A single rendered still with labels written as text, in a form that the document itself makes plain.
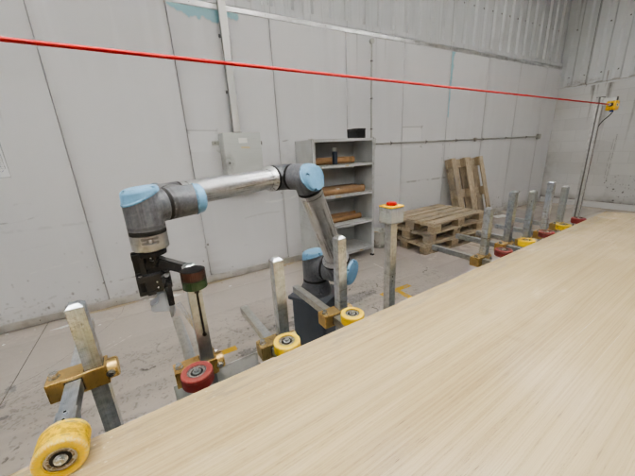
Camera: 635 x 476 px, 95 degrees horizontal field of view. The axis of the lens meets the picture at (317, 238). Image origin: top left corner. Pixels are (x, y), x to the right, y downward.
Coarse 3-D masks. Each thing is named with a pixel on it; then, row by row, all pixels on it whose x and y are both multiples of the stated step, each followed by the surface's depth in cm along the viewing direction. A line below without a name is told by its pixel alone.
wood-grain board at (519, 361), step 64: (512, 256) 142; (576, 256) 138; (384, 320) 95; (448, 320) 93; (512, 320) 91; (576, 320) 90; (256, 384) 71; (320, 384) 70; (384, 384) 69; (448, 384) 68; (512, 384) 67; (576, 384) 67; (128, 448) 57; (192, 448) 57; (256, 448) 56; (320, 448) 55; (384, 448) 55; (448, 448) 54; (512, 448) 54; (576, 448) 53
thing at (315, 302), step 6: (294, 288) 132; (300, 288) 131; (300, 294) 128; (306, 294) 125; (306, 300) 124; (312, 300) 120; (318, 300) 119; (312, 306) 121; (318, 306) 116; (324, 306) 115; (336, 318) 106; (336, 324) 106; (342, 324) 103
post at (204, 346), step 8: (184, 264) 77; (192, 264) 77; (192, 296) 78; (200, 296) 80; (192, 304) 79; (200, 304) 80; (192, 312) 79; (192, 320) 83; (200, 320) 81; (200, 328) 82; (208, 328) 83; (200, 336) 82; (208, 336) 84; (200, 344) 83; (208, 344) 84; (200, 352) 83; (208, 352) 85; (200, 360) 85; (216, 376) 88
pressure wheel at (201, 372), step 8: (184, 368) 77; (192, 368) 77; (200, 368) 77; (208, 368) 76; (184, 376) 74; (192, 376) 74; (200, 376) 74; (208, 376) 74; (184, 384) 73; (192, 384) 72; (200, 384) 73; (208, 384) 75; (192, 392) 73
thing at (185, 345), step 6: (174, 318) 110; (180, 318) 109; (174, 324) 106; (180, 324) 106; (180, 330) 102; (180, 336) 98; (186, 336) 98; (180, 342) 96; (186, 342) 95; (186, 348) 92; (192, 348) 92; (186, 354) 89; (192, 354) 89
